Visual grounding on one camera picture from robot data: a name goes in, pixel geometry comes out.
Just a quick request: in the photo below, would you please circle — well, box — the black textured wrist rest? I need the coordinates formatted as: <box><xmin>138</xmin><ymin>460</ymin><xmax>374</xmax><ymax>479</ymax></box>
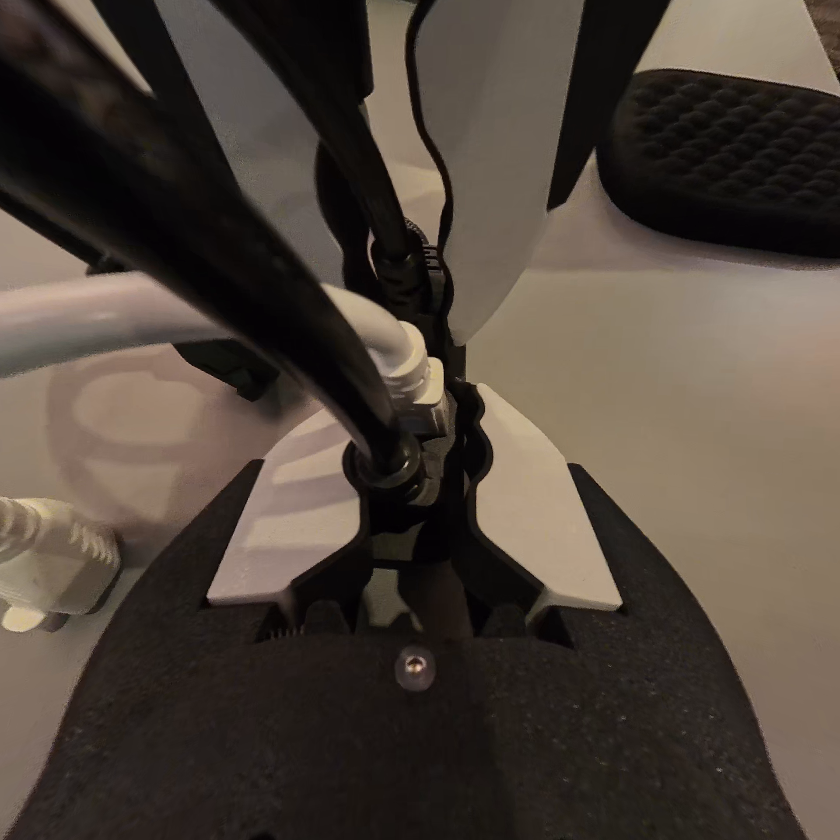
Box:
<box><xmin>597</xmin><ymin>69</ymin><xmax>840</xmax><ymax>257</ymax></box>

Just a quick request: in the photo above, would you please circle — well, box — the long black power cable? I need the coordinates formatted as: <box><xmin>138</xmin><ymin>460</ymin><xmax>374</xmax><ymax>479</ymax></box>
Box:
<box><xmin>0</xmin><ymin>0</ymin><xmax>434</xmax><ymax>509</ymax></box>

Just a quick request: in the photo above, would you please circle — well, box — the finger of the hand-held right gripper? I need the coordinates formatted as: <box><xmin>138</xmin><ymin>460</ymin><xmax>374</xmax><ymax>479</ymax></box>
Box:
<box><xmin>151</xmin><ymin>0</ymin><xmax>368</xmax><ymax>293</ymax></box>
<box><xmin>403</xmin><ymin>0</ymin><xmax>595</xmax><ymax>347</ymax></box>

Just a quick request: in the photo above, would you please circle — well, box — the white power cable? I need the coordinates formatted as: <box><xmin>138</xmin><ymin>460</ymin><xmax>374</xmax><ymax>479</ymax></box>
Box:
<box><xmin>0</xmin><ymin>272</ymin><xmax>450</xmax><ymax>634</ymax></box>

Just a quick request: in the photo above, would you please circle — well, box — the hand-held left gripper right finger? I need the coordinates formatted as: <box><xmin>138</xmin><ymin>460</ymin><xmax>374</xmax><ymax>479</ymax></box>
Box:
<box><xmin>459</xmin><ymin>382</ymin><xmax>624</xmax><ymax>624</ymax></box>

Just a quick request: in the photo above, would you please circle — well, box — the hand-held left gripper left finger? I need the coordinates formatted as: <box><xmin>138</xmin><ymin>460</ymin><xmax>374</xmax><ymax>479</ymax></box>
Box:
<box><xmin>206</xmin><ymin>407</ymin><xmax>368</xmax><ymax>610</ymax></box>

